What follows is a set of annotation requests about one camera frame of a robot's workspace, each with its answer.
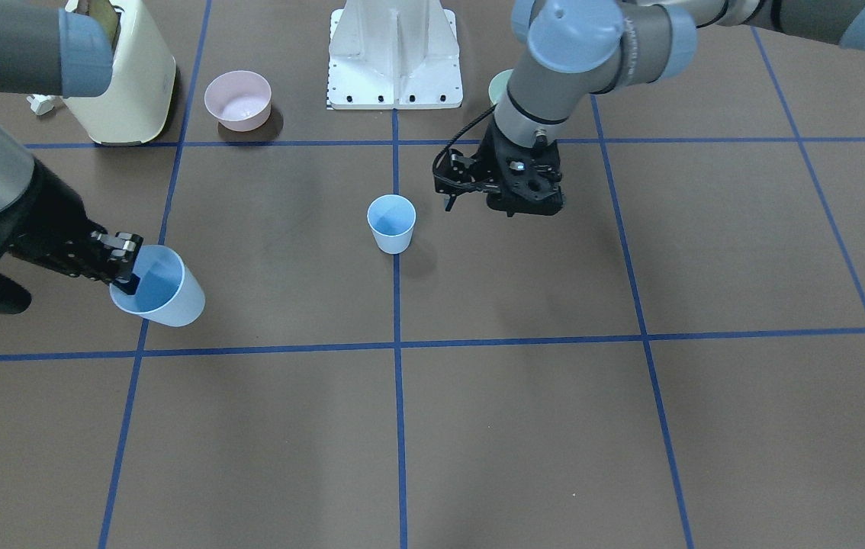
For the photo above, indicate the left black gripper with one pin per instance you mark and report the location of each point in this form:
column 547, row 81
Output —
column 490, row 158

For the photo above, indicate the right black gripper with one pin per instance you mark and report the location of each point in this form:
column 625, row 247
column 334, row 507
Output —
column 53, row 223

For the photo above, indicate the blue cup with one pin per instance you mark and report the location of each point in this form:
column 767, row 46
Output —
column 168, row 293
column 392, row 219

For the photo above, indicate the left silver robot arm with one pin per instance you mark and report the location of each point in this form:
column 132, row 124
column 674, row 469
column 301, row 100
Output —
column 580, row 48

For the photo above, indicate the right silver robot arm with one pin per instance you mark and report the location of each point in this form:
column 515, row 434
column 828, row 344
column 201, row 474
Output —
column 52, row 52

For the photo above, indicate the green bowl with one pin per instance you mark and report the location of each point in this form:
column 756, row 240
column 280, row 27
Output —
column 497, row 86

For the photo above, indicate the cream toaster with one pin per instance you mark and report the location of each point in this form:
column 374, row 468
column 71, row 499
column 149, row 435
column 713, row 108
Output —
column 135, row 108

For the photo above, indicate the white toaster plug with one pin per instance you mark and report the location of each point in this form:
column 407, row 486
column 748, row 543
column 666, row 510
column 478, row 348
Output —
column 41, row 104

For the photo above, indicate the pink bowl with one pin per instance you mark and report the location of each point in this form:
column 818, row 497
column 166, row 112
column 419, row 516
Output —
column 241, row 101

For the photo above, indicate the toast slice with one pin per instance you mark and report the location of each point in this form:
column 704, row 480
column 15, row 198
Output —
column 105, row 14

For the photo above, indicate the white pedestal column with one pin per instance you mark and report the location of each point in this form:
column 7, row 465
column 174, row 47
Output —
column 393, row 55

